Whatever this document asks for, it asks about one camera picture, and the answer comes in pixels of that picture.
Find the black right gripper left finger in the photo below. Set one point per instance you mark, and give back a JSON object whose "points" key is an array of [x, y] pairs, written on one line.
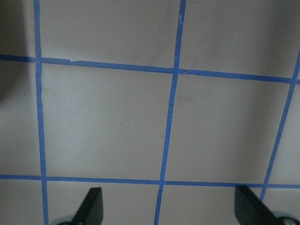
{"points": [[90, 212]]}

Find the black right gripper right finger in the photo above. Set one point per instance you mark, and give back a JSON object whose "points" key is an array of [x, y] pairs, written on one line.
{"points": [[249, 210]]}

